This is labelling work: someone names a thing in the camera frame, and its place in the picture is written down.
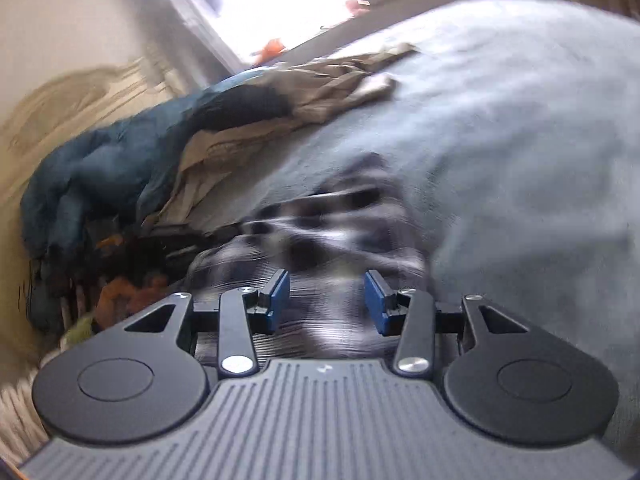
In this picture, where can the small orange item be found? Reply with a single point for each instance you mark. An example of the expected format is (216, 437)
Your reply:
(270, 50)

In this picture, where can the teal quilt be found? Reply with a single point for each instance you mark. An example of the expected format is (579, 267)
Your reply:
(90, 175)

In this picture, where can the grey bed blanket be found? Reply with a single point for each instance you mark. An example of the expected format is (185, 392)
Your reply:
(500, 135)

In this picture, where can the person's left hand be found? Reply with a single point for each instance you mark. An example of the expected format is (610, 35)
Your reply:
(130, 300)

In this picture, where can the beige coat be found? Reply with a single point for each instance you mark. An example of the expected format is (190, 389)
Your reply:
(225, 160)

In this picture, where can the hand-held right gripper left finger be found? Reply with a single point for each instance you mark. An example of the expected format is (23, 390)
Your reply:
(279, 302)

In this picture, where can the cream carved headboard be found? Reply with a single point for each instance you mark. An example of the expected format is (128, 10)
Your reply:
(50, 110)

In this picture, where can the checked beige garment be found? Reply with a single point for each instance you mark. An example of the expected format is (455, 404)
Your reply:
(372, 87)

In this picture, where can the black white plaid pants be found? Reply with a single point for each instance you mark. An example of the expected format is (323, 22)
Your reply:
(325, 230)

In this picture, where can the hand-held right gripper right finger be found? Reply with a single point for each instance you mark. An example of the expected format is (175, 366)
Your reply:
(376, 305)

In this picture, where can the pale curtain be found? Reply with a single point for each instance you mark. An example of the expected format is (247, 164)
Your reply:
(190, 10)

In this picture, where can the reddish flower pot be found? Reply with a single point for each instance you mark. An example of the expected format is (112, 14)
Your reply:
(360, 5)

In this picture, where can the black garment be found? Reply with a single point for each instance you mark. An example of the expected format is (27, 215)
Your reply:
(250, 105)

